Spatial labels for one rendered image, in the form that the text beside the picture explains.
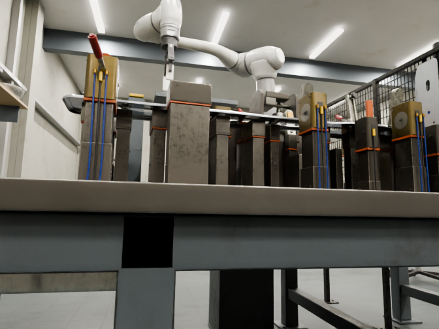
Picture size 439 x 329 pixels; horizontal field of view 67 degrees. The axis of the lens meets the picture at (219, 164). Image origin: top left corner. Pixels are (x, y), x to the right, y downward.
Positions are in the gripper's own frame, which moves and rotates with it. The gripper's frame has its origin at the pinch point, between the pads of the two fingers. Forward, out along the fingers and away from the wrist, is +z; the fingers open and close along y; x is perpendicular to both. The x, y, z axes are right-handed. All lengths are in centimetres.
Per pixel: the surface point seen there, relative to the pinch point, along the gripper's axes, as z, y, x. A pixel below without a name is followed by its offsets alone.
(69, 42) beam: -286, -558, -148
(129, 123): 29.0, 34.9, -15.2
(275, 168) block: 41, 33, 36
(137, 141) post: 27.8, 2.3, -11.7
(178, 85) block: 22, 53, -2
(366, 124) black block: 26, 51, 61
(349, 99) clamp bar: 3, 15, 83
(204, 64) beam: -269, -541, 133
